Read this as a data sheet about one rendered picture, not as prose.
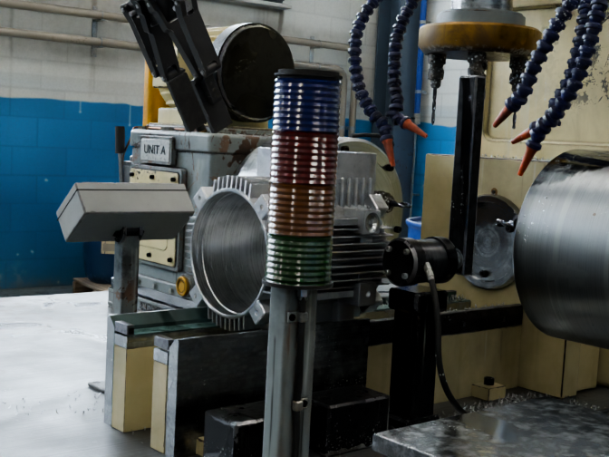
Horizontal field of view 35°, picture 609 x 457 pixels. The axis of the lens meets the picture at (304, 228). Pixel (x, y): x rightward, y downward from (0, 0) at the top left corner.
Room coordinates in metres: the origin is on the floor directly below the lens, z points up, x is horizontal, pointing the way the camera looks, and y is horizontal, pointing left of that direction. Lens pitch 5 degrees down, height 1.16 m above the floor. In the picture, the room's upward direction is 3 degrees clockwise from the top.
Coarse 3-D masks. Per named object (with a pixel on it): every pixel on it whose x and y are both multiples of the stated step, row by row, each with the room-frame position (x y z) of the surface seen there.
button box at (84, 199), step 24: (72, 192) 1.26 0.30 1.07; (96, 192) 1.26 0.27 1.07; (120, 192) 1.29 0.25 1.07; (144, 192) 1.31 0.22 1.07; (168, 192) 1.34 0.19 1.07; (72, 216) 1.26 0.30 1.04; (96, 216) 1.25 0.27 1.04; (120, 216) 1.27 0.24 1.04; (144, 216) 1.30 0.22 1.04; (168, 216) 1.32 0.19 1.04; (72, 240) 1.27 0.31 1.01; (96, 240) 1.30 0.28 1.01
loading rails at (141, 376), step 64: (128, 320) 1.16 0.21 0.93; (192, 320) 1.22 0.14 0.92; (384, 320) 1.25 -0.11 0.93; (448, 320) 1.33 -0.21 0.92; (512, 320) 1.43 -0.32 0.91; (128, 384) 1.12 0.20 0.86; (192, 384) 1.05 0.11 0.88; (256, 384) 1.11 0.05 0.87; (320, 384) 1.17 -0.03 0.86; (384, 384) 1.26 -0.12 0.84; (448, 384) 1.34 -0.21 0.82; (512, 384) 1.43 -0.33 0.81; (192, 448) 1.05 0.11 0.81
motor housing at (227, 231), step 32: (224, 192) 1.18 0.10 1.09; (256, 192) 1.15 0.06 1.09; (192, 224) 1.23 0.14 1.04; (224, 224) 1.25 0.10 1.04; (256, 224) 1.29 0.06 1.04; (352, 224) 1.19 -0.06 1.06; (192, 256) 1.23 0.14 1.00; (224, 256) 1.26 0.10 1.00; (256, 256) 1.29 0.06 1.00; (352, 256) 1.20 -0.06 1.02; (224, 288) 1.23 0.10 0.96; (256, 288) 1.26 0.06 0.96; (224, 320) 1.18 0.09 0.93; (320, 320) 1.21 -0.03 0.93
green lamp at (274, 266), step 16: (272, 240) 0.84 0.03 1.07; (288, 240) 0.83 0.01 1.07; (304, 240) 0.83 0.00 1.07; (320, 240) 0.83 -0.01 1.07; (272, 256) 0.84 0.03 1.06; (288, 256) 0.83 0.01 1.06; (304, 256) 0.83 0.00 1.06; (320, 256) 0.83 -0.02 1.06; (272, 272) 0.83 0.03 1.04; (288, 272) 0.83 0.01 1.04; (304, 272) 0.83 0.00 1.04; (320, 272) 0.83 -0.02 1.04
